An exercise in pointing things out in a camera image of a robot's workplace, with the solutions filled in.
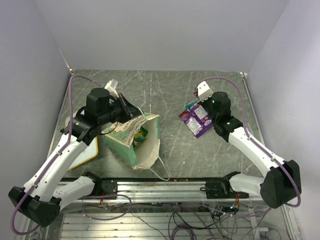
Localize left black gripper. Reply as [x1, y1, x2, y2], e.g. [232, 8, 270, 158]
[98, 93, 144, 125]

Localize purple snack packet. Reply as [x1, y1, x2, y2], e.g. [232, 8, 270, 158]
[179, 102, 213, 139]

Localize green white paper bag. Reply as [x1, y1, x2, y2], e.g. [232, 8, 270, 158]
[101, 110, 170, 181]

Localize teal snack packet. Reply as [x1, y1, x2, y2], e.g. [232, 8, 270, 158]
[185, 100, 199, 109]

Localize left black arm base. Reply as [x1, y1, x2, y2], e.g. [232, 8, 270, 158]
[83, 178, 118, 200]

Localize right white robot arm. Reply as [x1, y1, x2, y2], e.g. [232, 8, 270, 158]
[199, 90, 302, 209]

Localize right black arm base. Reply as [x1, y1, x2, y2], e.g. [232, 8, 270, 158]
[199, 177, 249, 199]

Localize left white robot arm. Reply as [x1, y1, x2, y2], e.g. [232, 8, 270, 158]
[8, 87, 142, 227]

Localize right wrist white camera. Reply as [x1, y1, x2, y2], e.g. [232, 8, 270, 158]
[196, 81, 214, 102]

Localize wrist white camera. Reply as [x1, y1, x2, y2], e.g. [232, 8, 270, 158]
[196, 81, 214, 102]
[104, 79, 119, 98]

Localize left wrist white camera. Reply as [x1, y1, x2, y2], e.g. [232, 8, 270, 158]
[104, 79, 119, 98]

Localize small whiteboard orange frame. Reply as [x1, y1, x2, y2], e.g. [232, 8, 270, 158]
[64, 116, 99, 172]

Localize loose floor cables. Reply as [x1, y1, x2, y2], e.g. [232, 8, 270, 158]
[82, 197, 276, 240]

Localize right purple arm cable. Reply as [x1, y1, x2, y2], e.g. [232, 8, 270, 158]
[197, 76, 302, 208]

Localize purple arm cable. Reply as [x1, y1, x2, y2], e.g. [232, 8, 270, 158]
[11, 74, 106, 236]
[197, 76, 302, 208]

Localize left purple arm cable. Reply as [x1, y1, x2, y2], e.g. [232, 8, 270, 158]
[11, 74, 106, 236]

